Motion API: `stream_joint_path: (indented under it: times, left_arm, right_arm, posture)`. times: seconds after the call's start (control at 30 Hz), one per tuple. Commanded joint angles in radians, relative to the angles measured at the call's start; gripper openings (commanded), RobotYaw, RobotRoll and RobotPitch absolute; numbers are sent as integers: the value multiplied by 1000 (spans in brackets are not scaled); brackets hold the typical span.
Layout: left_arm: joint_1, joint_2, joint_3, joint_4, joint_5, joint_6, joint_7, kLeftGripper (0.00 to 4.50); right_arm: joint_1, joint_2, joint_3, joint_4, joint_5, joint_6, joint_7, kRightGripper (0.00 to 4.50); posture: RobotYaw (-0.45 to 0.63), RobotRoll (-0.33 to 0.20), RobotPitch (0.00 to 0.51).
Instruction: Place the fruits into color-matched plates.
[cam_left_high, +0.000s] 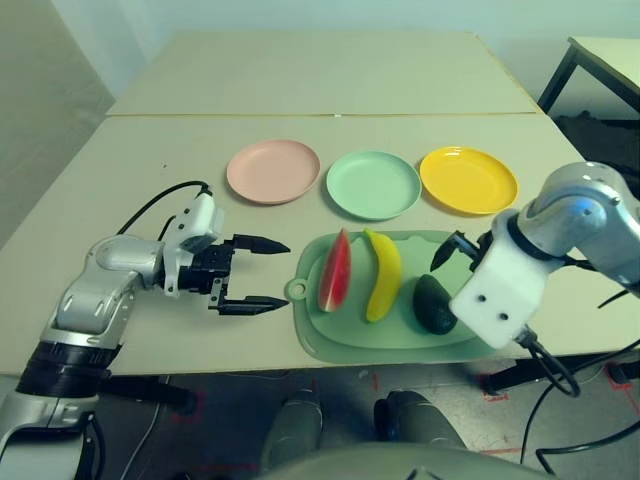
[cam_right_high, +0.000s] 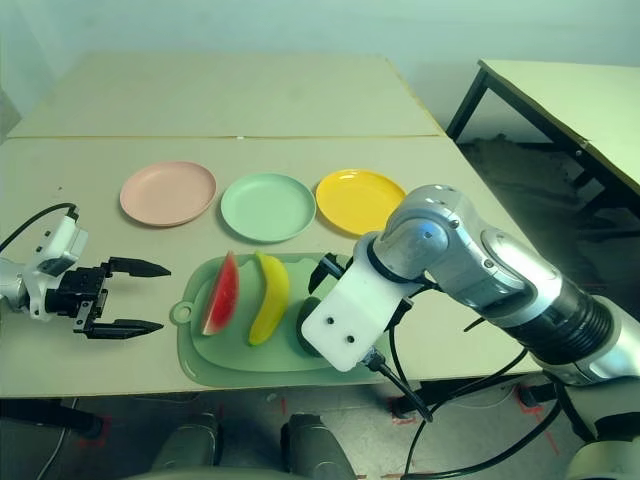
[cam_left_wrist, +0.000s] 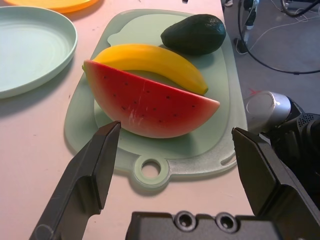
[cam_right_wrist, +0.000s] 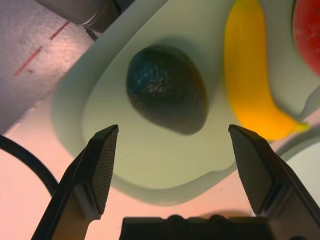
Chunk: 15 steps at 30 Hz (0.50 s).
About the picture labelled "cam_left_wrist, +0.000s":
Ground black right camera cable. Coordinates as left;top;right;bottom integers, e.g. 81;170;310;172
237;0;320;75

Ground mint green plastic plate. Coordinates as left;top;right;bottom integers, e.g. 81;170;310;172
0;6;78;100

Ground green cutting board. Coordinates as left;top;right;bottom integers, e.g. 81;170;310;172
63;9;249;192

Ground yellow plastic plate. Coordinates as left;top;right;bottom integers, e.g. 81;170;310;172
3;0;101;14

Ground toy watermelon slice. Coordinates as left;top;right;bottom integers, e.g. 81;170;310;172
82;59;221;139

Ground white floor cable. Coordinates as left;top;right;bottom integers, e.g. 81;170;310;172
247;14;320;52

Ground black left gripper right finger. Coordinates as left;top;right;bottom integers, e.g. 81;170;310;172
231;126;320;240

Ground yellow toy banana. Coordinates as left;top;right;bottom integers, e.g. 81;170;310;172
91;43;209;96

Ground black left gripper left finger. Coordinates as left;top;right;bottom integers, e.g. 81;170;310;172
28;120;123;240

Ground black floor cable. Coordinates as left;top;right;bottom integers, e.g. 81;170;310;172
282;0;320;18

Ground grey robot left leg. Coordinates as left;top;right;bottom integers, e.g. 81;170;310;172
243;90;305;137

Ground dark green toy avocado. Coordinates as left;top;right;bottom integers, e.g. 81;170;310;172
160;13;227;56

